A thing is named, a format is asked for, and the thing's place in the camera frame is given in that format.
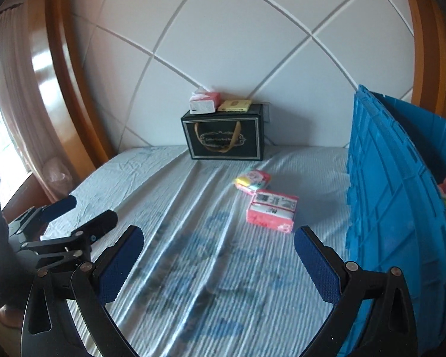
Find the colourful small tissue pack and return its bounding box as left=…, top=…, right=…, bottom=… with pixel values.
left=233, top=169, right=273, bottom=194

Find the wooden headboard frame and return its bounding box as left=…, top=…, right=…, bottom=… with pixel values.
left=22, top=0, right=446, bottom=205

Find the blue plastic storage container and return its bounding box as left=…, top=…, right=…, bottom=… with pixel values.
left=342, top=84, right=446, bottom=357

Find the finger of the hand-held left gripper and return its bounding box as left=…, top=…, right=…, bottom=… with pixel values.
left=7, top=194, right=78, bottom=246
left=20, top=209, right=119, bottom=264

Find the white quilted headboard panel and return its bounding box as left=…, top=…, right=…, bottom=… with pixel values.
left=65, top=0, right=419, bottom=153

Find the black gift box gold handle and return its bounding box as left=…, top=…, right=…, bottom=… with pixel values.
left=181, top=102, right=265, bottom=161

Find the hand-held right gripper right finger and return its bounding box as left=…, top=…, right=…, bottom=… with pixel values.
left=294, top=226, right=420, bottom=357

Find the pink pack with barcode label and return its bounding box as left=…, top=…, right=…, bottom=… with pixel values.
left=246, top=189, right=299, bottom=234

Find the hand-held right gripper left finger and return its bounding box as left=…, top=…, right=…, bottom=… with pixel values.
left=20, top=225, right=145, bottom=357

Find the flat yellow box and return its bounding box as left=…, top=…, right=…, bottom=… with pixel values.
left=217, top=99, right=252, bottom=112

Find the light blue striped bed sheet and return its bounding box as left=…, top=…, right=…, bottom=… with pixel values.
left=41, top=145, right=361, bottom=357

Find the pale pink curtain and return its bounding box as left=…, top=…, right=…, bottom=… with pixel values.
left=0, top=4, right=60, bottom=179

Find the pink white tissue pack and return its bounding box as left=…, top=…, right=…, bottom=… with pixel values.
left=189, top=87, right=221, bottom=115

